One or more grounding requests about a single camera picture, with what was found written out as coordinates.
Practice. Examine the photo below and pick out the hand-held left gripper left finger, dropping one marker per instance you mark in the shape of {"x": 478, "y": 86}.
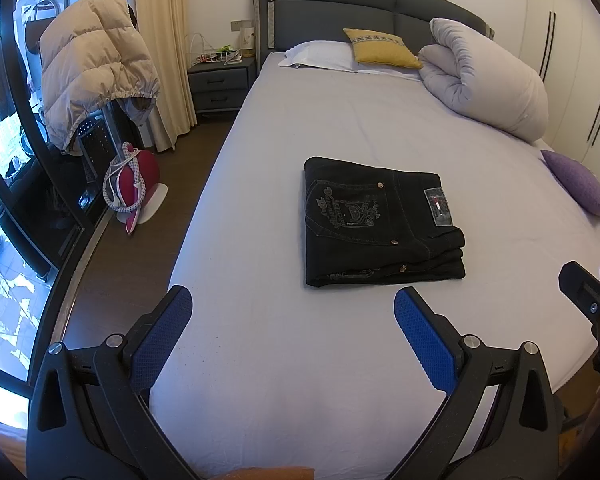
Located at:
{"x": 160, "y": 330}

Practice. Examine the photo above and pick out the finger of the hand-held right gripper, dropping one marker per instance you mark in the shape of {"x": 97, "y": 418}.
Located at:
{"x": 587, "y": 290}

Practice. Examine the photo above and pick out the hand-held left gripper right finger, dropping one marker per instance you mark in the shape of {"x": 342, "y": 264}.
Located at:
{"x": 425, "y": 340}

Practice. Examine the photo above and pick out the black denim pants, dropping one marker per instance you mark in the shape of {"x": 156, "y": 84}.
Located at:
{"x": 370, "y": 240}

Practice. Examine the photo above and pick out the purple pillow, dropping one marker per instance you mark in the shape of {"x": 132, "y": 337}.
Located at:
{"x": 577, "y": 182}

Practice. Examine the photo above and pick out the red and white iron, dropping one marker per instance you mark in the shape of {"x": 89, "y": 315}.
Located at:
{"x": 137, "y": 180}

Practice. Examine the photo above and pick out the sliding glass door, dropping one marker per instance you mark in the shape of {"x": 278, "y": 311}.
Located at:
{"x": 10, "y": 260}

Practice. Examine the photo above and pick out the black perforated chair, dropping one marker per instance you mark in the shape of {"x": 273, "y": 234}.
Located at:
{"x": 97, "y": 145}

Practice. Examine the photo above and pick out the white rolled duvet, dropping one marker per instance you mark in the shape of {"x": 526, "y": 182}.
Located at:
{"x": 485, "y": 75}

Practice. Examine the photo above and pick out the white wardrobe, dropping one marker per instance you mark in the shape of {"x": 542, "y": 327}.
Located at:
{"x": 575, "y": 35}

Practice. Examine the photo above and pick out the white sheeted bed mattress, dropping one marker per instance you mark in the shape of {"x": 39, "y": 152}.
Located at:
{"x": 305, "y": 125}

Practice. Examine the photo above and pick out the grey nightstand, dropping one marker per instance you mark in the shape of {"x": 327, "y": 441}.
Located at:
{"x": 220, "y": 87}

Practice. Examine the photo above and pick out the beige puffer jacket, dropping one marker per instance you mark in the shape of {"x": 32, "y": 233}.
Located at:
{"x": 95, "y": 65}

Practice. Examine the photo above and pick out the cream curtain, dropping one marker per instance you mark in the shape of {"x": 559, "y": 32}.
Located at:
{"x": 162, "y": 35}

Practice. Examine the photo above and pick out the yellow patterned pillow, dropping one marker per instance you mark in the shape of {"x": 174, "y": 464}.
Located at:
{"x": 380, "y": 47}

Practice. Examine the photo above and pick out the white pillow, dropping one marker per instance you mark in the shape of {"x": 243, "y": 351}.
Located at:
{"x": 320, "y": 55}

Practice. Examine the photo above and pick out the grey upholstered headboard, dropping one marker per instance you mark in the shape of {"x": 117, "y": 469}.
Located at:
{"x": 330, "y": 10}

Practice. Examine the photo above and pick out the wall switch plate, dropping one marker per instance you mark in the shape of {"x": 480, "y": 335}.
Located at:
{"x": 241, "y": 24}

